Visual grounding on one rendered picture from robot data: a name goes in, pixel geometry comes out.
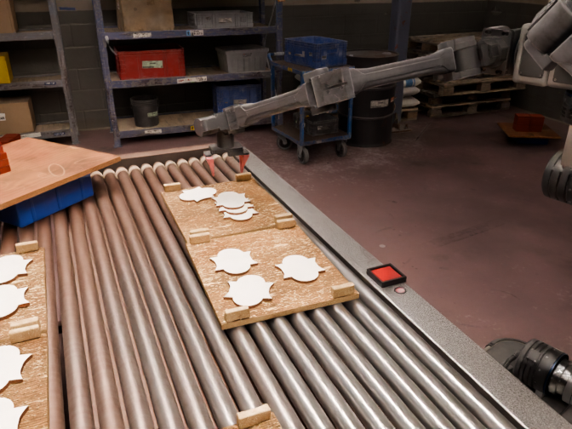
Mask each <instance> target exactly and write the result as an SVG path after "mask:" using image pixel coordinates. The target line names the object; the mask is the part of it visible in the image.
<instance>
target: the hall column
mask: <svg viewBox="0 0 572 429"><path fill-rule="evenodd" d="M411 7H412V0H392V11H391V21H390V32H389V43H388V50H390V51H394V52H398V53H399V56H398V61H402V60H407V51H408V41H409V25H410V16H411ZM397 84H398V85H397V86H396V91H395V100H394V114H393V120H392V134H396V133H403V132H410V131H412V129H410V128H408V124H405V126H403V125H402V124H400V122H401V113H402V104H403V86H404V81H400V82H397Z"/></svg>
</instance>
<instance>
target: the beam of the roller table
mask: <svg viewBox="0 0 572 429"><path fill-rule="evenodd" d="M243 149H247V148H246V147H245V146H244V147H243ZM247 150H248V149H247ZM248 151H249V158H248V160H247V162H246V164H245V165H244V168H245V169H246V170H247V171H248V172H250V173H251V175H252V176H253V177H254V178H255V179H256V180H258V181H259V182H260V183H261V184H262V185H263V186H264V187H265V188H266V189H267V190H268V191H269V192H270V193H271V194H272V195H273V196H274V197H275V198H276V199H277V200H278V201H279V202H280V203H281V204H282V205H283V206H284V207H285V208H286V209H287V210H288V211H289V212H290V213H291V214H293V215H294V216H295V217H296V218H297V219H298V220H299V221H300V222H301V223H302V224H303V225H304V226H305V227H306V228H307V229H308V230H309V231H310V232H311V233H312V234H314V235H315V236H316V237H317V238H318V239H319V240H320V241H321V242H322V243H323V244H324V245H325V246H326V247H327V248H328V249H329V250H330V251H331V252H333V253H334V254H335V255H336V256H337V257H338V258H339V259H340V260H341V261H342V262H343V263H344V264H345V265H346V266H347V267H348V268H349V269H350V270H352V271H353V272H354V273H355V274H356V275H357V276H358V277H359V278H360V279H361V280H362V281H363V282H364V283H365V284H366V285H367V286H368V287H369V288H370V289H372V290H373V291H374V292H375V293H376V294H377V295H378V296H379V297H380V298H381V299H382V300H383V301H384V302H385V303H386V304H387V305H388V306H389V307H391V309H392V310H393V311H394V312H395V313H396V314H397V315H398V316H399V317H400V318H401V319H402V320H403V321H404V322H405V323H406V324H408V325H409V326H410V327H411V328H412V329H413V330H414V331H415V332H416V333H417V334H418V335H419V336H420V337H421V338H422V339H423V340H424V341H425V342H427V343H428V344H429V345H430V346H431V347H432V348H433V349H434V350H435V351H436V352H437V353H438V354H439V355H440V356H441V357H442V358H443V359H444V360H445V361H447V362H448V363H449V364H450V365H451V366H452V367H453V368H454V369H455V370H456V371H457V372H458V373H459V374H460V375H461V376H462V377H463V378H464V379H466V380H467V381H468V382H469V383H470V384H471V385H472V386H473V387H474V388H475V389H476V390H477V391H478V392H479V393H480V394H481V395H482V396H483V397H485V398H486V399H487V400H488V401H489V402H490V403H491V404H492V405H493V406H494V407H495V408H496V409H497V410H498V411H499V412H500V413H501V414H502V415H504V416H505V417H506V418H507V419H508V420H509V421H510V422H511V423H512V424H513V425H514V426H515V427H516V428H517V429H572V425H571V424H570V423H568V422H567V421H566V420H565V419H564V418H563V417H562V416H561V415H560V414H559V413H557V412H556V411H555V410H554V409H553V408H551V407H550V406H549V405H548V404H547V403H545V402H544V401H543V400H542V399H541V398H539V397H538V396H537V395H536V394H535V393H533V392H532V391H531V390H530V389H529V388H528V387H527V386H526V385H525V384H523V383H522V382H521V381H520V380H519V379H517V378H516V377H515V376H514V375H513V374H511V373H510V372H509V371H508V370H507V369H505V368H504V367H503V366H502V365H501V364H499V363H498V362H497V361H496V360H495V359H493V358H492V357H491V356H490V355H489V354H488V353H487V352H486V351H485V350H483V349H482V348H481V347H480V346H479V345H477V344H476V343H475V342H474V341H473V340H471V339H470V338H469V337H468V336H467V335H465V334H464V333H463V332H462V331H461V330H459V329H458V328H457V327H456V326H455V325H453V324H452V323H451V322H450V321H449V320H448V319H447V318H446V317H445V316H443V315H442V314H441V313H440V312H439V311H437V310H436V309H435V308H434V307H433V306H431V305H430V304H429V303H428V302H427V301H425V300H424V299H423V298H422V297H421V296H419V295H418V294H417V293H416V292H415V291H414V290H412V288H410V286H408V285H407V284H406V283H399V284H395V285H392V286H388V287H385V288H381V287H380V286H379V285H378V284H377V283H376V282H375V281H374V280H373V279H371V278H370V277H369V276H368V275H367V274H366V272H367V269H368V268H371V267H375V266H381V265H383V264H382V263H381V262H379V261H378V260H377V259H376V258H375V257H374V256H373V255H372V254H371V253H370V252H368V251H367V250H366V249H365V248H363V247H362V246H361V245H360V244H359V243H357V242H356V241H355V240H354V239H353V238H352V237H350V236H349V235H348V234H347V233H345V232H344V231H343V230H342V229H341V228H339V227H338V226H337V225H336V224H335V223H334V222H333V221H332V220H331V219H330V218H328V217H327V216H326V215H325V214H323V213H322V212H321V211H320V210H319V209H317V208H316V207H315V206H314V205H313V204H312V203H310V202H309V201H308V200H307V199H306V198H304V197H303V196H302V195H301V194H299V193H298V192H297V191H296V190H295V189H294V188H293V187H292V186H291V185H290V184H288V183H287V182H286V181H285V180H283V179H282V178H281V177H280V176H279V175H278V174H276V173H275V172H274V171H273V170H272V169H270V168H269V167H268V166H267V165H266V164H264V163H263V162H262V161H261V160H260V159H259V158H258V157H257V156H256V155H254V154H253V153H252V152H251V151H250V150H248ZM396 287H402V288H405V289H406V290H407V292H406V293H405V294H398V293H396V292H395V291H394V289H395V288H396Z"/></svg>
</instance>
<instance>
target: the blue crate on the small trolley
mask: <svg viewBox="0 0 572 429"><path fill-rule="evenodd" d="M346 42H348V41H345V40H340V39H334V38H329V37H319V36H308V37H289V38H285V56H284V60H285V61H286V62H289V63H293V64H296V65H300V66H307V67H311V68H314V69H319V68H324V67H333V66H344V65H345V64H346V61H347V58H346V55H347V53H346V51H347V49H346V45H347V43H346Z"/></svg>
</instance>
